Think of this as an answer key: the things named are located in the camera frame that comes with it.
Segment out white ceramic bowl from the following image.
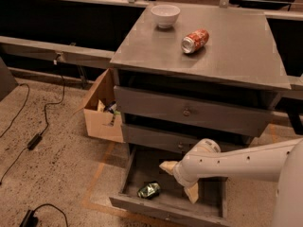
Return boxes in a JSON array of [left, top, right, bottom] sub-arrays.
[[151, 5, 181, 28]]

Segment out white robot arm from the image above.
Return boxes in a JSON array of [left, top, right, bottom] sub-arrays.
[[160, 138, 303, 227]]

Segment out grey drawer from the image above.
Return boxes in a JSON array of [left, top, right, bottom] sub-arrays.
[[114, 86, 273, 137], [121, 124, 253, 153], [110, 146, 231, 227]]

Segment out grey middle drawer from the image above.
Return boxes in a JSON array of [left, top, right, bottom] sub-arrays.
[[121, 124, 253, 153]]

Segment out grey bottom drawer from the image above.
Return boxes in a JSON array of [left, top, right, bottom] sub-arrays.
[[110, 146, 231, 227]]

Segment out red soda can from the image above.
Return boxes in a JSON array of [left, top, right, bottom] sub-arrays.
[[181, 28, 209, 54]]

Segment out black power adapter with cable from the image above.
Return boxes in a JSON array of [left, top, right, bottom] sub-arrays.
[[0, 56, 65, 185]]

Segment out cardboard box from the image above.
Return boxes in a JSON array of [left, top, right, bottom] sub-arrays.
[[76, 69, 123, 143]]

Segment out green soda can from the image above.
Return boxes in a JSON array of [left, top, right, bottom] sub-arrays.
[[137, 182, 161, 200]]

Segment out grey drawer cabinet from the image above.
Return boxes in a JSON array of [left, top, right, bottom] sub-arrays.
[[111, 4, 291, 227]]

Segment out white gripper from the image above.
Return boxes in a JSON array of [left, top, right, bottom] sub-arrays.
[[159, 138, 221, 203]]

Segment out black adapter bottom left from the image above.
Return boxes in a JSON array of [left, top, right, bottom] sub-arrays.
[[19, 203, 69, 227]]

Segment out grey metal rail frame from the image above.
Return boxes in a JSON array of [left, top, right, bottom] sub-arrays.
[[1, 4, 303, 100]]

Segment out items inside cardboard box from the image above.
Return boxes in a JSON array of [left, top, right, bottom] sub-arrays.
[[97, 100, 120, 127]]

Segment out grey top drawer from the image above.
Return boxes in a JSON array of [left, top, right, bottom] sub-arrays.
[[114, 86, 273, 137]]

